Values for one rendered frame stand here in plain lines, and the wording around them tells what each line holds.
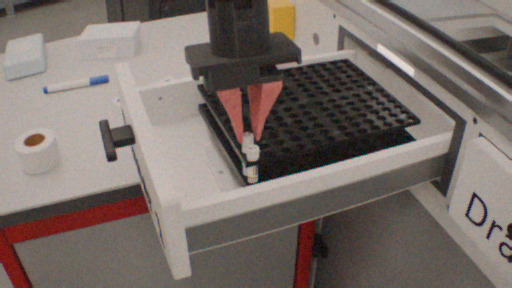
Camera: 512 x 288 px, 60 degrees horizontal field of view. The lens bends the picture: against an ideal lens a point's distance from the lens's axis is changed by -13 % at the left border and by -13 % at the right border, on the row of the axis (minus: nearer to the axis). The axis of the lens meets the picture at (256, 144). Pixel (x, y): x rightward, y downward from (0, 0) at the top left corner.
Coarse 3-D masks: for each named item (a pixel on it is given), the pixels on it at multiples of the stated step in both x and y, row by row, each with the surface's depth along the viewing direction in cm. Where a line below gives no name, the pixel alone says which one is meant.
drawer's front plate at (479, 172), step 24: (480, 144) 48; (480, 168) 48; (504, 168) 45; (456, 192) 53; (480, 192) 49; (504, 192) 45; (456, 216) 54; (480, 216) 49; (504, 216) 46; (480, 240) 50; (504, 240) 46; (504, 264) 46
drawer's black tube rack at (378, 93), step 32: (320, 64) 69; (352, 64) 69; (288, 96) 61; (320, 96) 61; (352, 96) 61; (384, 96) 62; (288, 128) 55; (320, 128) 55; (352, 128) 55; (384, 128) 55; (288, 160) 55; (320, 160) 55
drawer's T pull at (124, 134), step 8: (104, 120) 54; (104, 128) 53; (112, 128) 53; (120, 128) 53; (128, 128) 53; (104, 136) 52; (112, 136) 52; (120, 136) 52; (128, 136) 52; (104, 144) 51; (112, 144) 51; (120, 144) 52; (128, 144) 52; (112, 152) 50; (112, 160) 50
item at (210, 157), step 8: (208, 152) 60; (208, 160) 59; (216, 160) 59; (216, 168) 58; (224, 168) 58; (216, 176) 57; (224, 176) 57; (224, 184) 55; (232, 184) 55; (224, 192) 55
